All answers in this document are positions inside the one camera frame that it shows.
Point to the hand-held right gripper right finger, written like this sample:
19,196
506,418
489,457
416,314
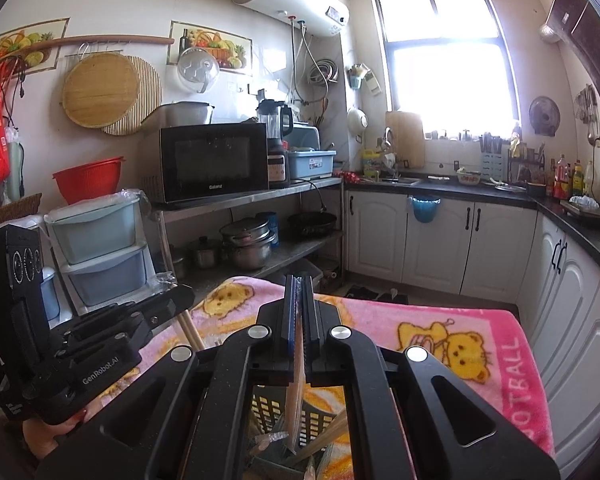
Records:
311,320

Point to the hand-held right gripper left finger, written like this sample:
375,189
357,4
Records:
292,320

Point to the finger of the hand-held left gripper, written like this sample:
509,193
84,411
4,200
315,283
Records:
165,302

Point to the wooden chopsticks pair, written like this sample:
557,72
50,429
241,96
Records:
325,435
270,442
311,472
192,332

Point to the dark green plastic utensil basket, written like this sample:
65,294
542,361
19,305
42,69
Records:
270,405

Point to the person's left hand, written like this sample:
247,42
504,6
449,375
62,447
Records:
45,435

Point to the light blue bucket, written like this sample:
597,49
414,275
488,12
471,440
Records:
50,295

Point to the dark slipper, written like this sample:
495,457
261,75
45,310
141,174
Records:
360,292
392,296

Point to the small steel pot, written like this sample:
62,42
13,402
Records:
205,255

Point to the light blue storage drawer unit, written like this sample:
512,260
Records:
100,250

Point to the large steel pot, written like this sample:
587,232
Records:
247,245

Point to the pink bear printed blanket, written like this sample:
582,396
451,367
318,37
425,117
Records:
405,320

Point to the blue container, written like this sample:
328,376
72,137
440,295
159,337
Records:
271,227

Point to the black wok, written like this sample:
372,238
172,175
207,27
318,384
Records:
312,225

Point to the wicker basket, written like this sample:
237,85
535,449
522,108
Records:
15,212

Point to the metal shelf rack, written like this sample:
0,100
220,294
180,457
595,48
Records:
240,197

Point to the red colander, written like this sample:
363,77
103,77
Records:
90,177

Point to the black microwave oven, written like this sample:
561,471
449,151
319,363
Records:
215,165

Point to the grey blue dish box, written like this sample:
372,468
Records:
310,165

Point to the sink faucet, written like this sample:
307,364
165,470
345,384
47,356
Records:
389,150

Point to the black blender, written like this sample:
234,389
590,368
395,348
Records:
275,130

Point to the beige cutting board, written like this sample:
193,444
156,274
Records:
405,140

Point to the white hanging colander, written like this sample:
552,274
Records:
357,120

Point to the white kitchen base cabinets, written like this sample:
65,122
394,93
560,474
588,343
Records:
505,250

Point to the round ribbed bamboo mat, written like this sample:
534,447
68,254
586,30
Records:
150,95

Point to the patterned bowl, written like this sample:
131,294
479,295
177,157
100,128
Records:
469,177

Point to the round bamboo board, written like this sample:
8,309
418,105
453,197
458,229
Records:
100,90

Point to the clear plastic lid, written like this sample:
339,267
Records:
197,70

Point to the knife holder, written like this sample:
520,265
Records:
492,160

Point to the black spice rack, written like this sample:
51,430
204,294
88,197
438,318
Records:
527,167

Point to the long wooden rolling pin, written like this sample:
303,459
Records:
105,41

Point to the kitchen window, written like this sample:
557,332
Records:
445,60

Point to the row of condiment bottles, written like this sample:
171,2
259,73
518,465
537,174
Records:
570,180

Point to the black kitchen countertop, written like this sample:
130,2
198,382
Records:
595,240

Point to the induction cooker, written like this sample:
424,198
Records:
590,212

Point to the metal ladle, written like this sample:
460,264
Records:
589,120

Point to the black range hood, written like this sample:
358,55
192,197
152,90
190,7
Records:
590,30

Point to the green wall holder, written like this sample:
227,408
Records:
362,77

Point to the fruit wall poster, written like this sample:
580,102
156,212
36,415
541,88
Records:
225,45
15,45

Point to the small wall fan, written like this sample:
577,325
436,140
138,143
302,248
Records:
544,116

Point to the silver exhaust duct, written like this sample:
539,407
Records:
550,33

